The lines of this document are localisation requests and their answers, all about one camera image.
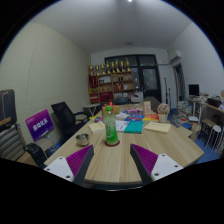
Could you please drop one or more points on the white round stool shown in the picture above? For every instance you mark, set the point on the white round stool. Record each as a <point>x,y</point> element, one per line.
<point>216,128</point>

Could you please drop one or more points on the wide pale yellow notepad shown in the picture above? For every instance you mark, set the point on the wide pale yellow notepad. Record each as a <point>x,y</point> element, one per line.
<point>157,127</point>

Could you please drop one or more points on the upright orange box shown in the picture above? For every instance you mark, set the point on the upright orange box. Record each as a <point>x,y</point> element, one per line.
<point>147,107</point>

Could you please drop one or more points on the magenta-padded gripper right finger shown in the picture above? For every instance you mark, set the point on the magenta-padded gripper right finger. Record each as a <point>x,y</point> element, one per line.
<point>147,159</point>

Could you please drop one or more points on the yellow gift box red ribbon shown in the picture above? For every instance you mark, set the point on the yellow gift box red ribbon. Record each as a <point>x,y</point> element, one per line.
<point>115,109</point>

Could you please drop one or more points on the green tea drink bottle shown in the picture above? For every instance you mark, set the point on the green tea drink bottle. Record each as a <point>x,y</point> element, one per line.
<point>111,130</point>

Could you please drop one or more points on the purple sign board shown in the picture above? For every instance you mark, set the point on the purple sign board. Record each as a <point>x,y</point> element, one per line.
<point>39,125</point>

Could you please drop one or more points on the teal book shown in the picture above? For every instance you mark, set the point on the teal book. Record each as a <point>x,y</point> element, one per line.
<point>134,127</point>

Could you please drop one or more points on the black framed glass door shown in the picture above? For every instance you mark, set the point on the black framed glass door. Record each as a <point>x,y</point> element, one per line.
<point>150,78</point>

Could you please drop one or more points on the white wall air conditioner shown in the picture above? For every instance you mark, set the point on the white wall air conditioner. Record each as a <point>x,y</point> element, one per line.
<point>175,55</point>

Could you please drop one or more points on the small steel cup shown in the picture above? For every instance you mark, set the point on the small steel cup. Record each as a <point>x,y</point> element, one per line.
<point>82,139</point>

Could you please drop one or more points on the wooden shelf unit with trophies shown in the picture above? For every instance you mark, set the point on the wooden shelf unit with trophies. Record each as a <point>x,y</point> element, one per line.
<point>110,85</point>

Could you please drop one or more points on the computer monitor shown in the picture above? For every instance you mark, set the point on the computer monitor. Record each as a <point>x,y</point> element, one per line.
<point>193,90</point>

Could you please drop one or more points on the black office chair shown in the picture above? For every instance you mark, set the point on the black office chair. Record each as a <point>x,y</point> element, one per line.
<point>65,116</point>

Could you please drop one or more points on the grey striped chair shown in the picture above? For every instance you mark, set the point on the grey striped chair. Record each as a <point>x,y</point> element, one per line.
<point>10,143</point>

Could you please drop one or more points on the blue book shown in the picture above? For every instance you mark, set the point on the blue book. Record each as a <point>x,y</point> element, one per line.
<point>134,118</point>

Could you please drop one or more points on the pink flowers in white pot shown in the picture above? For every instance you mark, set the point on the pink flowers in white pot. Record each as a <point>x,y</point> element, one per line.
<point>163,109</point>

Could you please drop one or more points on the small white side table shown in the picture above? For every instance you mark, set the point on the small white side table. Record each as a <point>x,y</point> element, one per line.
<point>90,106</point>

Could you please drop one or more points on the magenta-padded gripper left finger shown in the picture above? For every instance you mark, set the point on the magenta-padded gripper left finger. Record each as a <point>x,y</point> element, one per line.
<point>77,160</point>

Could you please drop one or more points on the small pale yellow notepad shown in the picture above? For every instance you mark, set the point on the small pale yellow notepad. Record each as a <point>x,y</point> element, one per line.
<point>96,127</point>

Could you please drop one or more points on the orange yellow book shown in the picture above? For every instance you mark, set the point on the orange yellow book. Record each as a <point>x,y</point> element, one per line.
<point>150,117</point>

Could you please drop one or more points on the wooden side desk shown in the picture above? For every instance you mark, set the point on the wooden side desk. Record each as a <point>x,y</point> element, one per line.
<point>211,108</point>

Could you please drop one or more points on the black chair with armrest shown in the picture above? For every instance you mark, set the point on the black chair with armrest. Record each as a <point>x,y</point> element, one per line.
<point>35,153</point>

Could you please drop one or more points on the flat round red coaster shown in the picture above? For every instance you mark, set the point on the flat round red coaster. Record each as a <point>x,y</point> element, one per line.
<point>117,143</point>

